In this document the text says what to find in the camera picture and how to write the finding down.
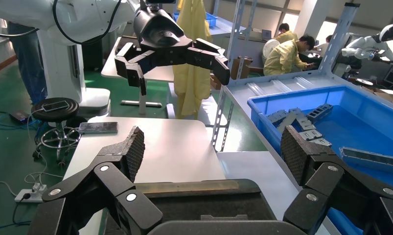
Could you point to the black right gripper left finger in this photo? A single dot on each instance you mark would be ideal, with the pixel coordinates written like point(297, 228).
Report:
point(112, 181)

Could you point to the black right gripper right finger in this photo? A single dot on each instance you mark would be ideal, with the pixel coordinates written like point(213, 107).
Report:
point(322, 175)

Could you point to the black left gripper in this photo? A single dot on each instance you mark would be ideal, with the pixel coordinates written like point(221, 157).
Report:
point(157, 29)

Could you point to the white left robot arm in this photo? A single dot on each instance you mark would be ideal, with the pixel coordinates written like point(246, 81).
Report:
point(86, 16)

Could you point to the white desk with leg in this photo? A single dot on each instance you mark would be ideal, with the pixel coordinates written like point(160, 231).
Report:
point(160, 75)

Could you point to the yellow hanging lab coat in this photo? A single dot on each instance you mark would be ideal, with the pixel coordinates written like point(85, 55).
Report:
point(191, 87)

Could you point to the brown cardboard box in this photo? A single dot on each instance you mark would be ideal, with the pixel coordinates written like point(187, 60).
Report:
point(245, 66)
point(215, 82)

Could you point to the dark smartphone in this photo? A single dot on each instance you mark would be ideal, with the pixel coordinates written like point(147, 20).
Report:
point(55, 106)
point(98, 127)

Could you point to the small blue plastic bin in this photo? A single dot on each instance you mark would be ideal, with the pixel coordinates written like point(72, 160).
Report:
point(211, 19)

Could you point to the large blue plastic bin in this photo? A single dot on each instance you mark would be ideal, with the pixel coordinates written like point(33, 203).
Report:
point(361, 123)

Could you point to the white rounded side table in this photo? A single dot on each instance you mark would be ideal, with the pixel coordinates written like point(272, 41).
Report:
point(170, 146)

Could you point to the white power strip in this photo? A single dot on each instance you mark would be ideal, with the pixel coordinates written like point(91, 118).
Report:
point(31, 195)

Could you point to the black round stool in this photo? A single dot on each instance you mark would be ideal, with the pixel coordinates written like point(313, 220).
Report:
point(53, 115)

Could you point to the white chair back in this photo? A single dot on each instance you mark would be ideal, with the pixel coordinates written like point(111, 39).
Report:
point(270, 48)

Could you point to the flat brown cardboard piece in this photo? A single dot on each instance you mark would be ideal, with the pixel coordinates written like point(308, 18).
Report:
point(386, 96)

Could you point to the white round disk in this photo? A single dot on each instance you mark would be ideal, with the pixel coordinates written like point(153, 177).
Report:
point(365, 82)

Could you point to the seated man in yellow coat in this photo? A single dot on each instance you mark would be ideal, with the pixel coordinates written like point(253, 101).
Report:
point(283, 58)

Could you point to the dark power bank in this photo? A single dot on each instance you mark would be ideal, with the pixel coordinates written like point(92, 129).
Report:
point(19, 116)

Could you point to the white robot torso column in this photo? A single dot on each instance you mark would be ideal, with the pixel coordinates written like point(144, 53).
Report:
point(57, 71)

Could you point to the person in white clothes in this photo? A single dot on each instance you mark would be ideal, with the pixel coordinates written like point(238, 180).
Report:
point(322, 48)

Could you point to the white humanoid robot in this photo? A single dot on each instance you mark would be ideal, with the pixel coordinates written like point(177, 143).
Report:
point(361, 43)

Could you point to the person in blue jeans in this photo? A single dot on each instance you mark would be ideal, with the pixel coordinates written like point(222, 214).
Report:
point(29, 65)

